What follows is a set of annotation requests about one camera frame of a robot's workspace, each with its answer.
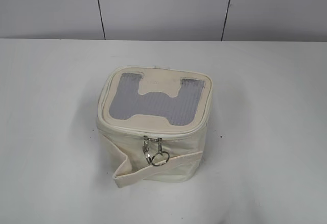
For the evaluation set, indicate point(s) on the cream canvas zipper bag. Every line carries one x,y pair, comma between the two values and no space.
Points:
173,105

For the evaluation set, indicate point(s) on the silver zipper pull with ring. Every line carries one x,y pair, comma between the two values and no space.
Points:
161,157

